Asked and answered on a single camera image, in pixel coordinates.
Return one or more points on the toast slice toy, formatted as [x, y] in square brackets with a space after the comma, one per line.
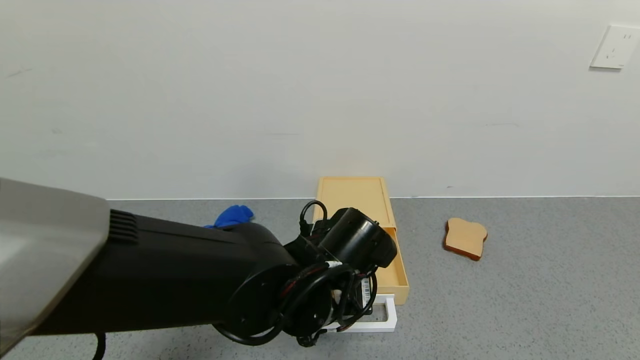
[466, 238]

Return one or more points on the white wall socket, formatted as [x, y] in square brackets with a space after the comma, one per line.
[616, 47]

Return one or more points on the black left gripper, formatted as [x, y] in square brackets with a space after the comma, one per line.
[365, 292]

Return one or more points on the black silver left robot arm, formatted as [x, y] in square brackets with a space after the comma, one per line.
[175, 270]

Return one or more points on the blue rolled cloth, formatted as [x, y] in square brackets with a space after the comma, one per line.
[232, 216]

